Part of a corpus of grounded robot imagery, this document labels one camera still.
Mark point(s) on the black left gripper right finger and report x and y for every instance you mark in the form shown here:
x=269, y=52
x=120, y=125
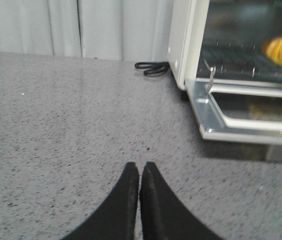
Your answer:
x=163, y=215

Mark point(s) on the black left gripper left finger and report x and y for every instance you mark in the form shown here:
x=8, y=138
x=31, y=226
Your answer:
x=115, y=218

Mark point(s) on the oven glass door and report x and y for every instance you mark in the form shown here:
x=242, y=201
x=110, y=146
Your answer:
x=234, y=111

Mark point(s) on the white Toshiba toaster oven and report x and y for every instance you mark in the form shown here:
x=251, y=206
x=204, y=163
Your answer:
x=247, y=21

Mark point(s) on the white curtain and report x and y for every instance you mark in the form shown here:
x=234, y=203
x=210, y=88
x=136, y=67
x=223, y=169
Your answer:
x=129, y=30

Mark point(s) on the wire oven rack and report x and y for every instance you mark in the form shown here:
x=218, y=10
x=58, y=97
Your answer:
x=236, y=61

